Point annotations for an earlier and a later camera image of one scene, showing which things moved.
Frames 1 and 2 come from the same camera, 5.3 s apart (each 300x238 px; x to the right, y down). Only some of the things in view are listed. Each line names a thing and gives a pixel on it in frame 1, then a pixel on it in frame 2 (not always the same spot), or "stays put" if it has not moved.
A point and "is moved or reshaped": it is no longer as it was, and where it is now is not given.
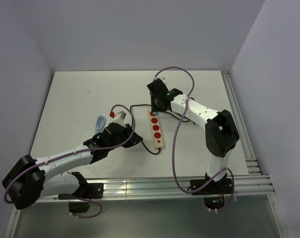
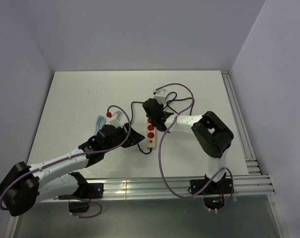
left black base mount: [79, 201] stays put
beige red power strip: [155, 129] is moved or reshaped
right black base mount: [213, 192] stays put
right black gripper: [154, 107] → [160, 105]
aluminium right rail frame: [253, 167] stays put
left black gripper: [135, 140] stays put
